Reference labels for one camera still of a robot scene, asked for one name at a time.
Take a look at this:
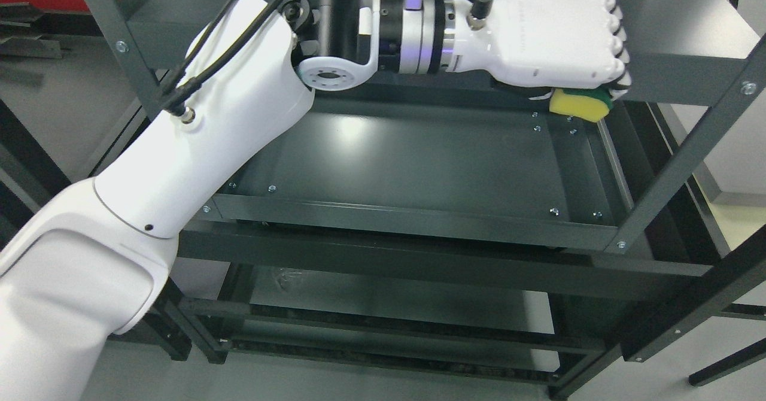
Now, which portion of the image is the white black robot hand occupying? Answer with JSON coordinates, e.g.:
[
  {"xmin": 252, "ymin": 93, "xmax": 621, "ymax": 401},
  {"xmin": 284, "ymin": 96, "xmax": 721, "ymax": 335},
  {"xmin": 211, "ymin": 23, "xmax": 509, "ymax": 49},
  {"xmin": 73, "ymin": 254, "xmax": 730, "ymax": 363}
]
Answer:
[{"xmin": 446, "ymin": 0, "xmax": 632, "ymax": 100}]

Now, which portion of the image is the green yellow sponge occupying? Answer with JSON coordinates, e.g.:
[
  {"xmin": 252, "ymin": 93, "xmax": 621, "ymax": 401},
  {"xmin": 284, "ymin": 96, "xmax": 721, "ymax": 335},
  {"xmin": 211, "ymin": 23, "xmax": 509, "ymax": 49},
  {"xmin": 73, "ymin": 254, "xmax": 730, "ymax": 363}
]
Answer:
[{"xmin": 548, "ymin": 88, "xmax": 613, "ymax": 123}]

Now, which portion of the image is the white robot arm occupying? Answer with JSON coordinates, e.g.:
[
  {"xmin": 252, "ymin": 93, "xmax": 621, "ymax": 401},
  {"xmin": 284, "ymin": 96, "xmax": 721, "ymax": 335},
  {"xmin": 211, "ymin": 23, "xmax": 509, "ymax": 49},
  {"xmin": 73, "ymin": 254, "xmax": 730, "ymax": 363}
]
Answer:
[{"xmin": 2, "ymin": 0, "xmax": 315, "ymax": 400}]

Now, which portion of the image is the black metal shelf rack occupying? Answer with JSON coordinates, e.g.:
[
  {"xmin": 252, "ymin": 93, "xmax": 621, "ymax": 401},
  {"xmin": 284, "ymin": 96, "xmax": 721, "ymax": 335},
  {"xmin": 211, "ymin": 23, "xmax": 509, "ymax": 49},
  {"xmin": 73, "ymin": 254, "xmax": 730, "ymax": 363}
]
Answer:
[{"xmin": 85, "ymin": 0, "xmax": 764, "ymax": 400}]

